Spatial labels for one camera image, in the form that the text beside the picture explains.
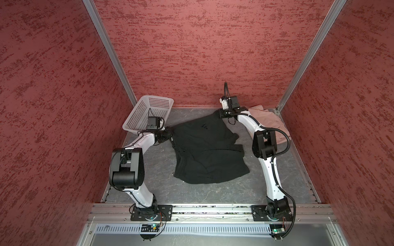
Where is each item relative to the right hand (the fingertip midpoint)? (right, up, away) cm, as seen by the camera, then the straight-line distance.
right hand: (218, 114), depth 107 cm
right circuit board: (+24, -57, -36) cm, 72 cm away
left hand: (-30, -14, -12) cm, 35 cm away
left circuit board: (-34, -55, -37) cm, 75 cm away
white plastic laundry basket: (-54, +7, +11) cm, 56 cm away
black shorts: (-10, -23, -11) cm, 28 cm away
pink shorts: (+37, -3, +3) cm, 38 cm away
